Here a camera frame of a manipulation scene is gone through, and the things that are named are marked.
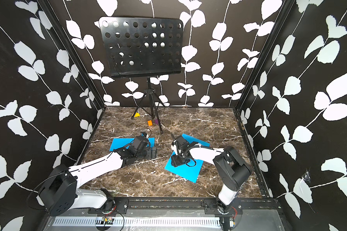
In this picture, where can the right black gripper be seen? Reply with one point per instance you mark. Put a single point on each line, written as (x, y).
(175, 161)

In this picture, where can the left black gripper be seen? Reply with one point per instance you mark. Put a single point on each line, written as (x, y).
(150, 155)

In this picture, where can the cyan paper sheet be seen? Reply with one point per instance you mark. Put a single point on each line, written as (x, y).
(120, 142)
(192, 171)

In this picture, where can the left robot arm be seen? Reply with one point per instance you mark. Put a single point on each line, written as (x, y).
(62, 191)

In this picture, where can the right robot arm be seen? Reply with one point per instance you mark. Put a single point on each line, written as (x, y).
(230, 165)

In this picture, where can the black perforated music stand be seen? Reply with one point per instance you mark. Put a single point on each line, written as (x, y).
(142, 47)

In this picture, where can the black front mounting rail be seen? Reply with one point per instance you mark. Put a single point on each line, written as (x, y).
(209, 205)

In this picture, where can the white slotted cable duct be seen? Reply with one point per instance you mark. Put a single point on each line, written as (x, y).
(206, 222)

